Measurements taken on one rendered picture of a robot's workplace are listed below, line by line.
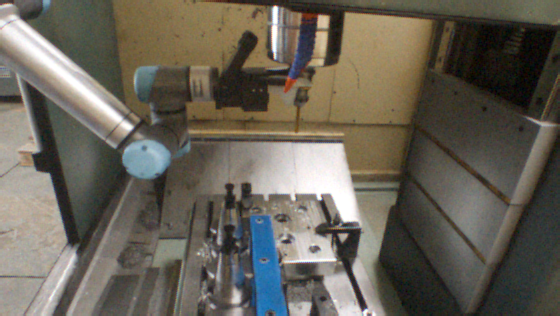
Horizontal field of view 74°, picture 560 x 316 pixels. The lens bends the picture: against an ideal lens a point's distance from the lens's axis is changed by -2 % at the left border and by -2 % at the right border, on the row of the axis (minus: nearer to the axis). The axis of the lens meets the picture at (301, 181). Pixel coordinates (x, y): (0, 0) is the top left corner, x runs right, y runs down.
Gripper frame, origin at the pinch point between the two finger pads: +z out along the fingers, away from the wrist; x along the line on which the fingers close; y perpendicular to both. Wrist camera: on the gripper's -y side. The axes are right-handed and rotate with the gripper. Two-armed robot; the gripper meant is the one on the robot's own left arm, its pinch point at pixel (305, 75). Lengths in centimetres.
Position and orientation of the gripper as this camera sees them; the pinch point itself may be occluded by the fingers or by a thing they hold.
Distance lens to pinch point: 85.5
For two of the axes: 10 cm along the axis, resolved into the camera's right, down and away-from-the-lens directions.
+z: 9.9, -0.4, 1.7
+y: -0.5, 8.8, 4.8
